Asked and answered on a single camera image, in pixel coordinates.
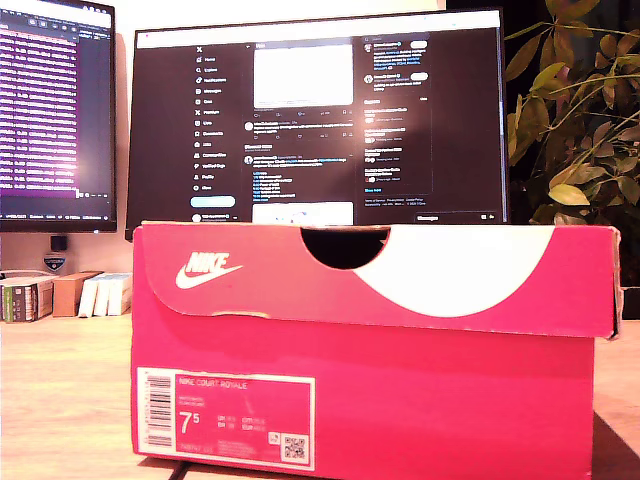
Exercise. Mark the red Nike shoebox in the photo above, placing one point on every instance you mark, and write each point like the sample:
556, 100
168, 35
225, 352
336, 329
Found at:
400, 375

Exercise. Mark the white slim box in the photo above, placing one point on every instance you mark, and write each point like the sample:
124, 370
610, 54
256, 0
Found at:
87, 297
102, 297
121, 295

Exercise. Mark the brown cardboard box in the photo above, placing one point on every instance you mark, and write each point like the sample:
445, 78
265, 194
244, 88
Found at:
67, 295

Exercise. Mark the green and white small box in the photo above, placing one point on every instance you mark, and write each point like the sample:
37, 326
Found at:
22, 300

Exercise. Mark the wide computer monitor, dark page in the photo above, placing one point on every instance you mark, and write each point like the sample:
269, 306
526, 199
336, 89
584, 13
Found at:
310, 125

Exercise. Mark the black monitor stand clamp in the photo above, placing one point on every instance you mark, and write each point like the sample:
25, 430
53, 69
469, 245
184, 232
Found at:
58, 243

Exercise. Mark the dark shield-shaped badge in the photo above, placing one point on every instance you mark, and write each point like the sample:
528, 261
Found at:
55, 263

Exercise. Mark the green leafy houseplant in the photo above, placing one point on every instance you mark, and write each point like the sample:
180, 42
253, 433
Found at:
575, 150

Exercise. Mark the computer monitor with purple text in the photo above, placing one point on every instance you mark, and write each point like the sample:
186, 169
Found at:
45, 100

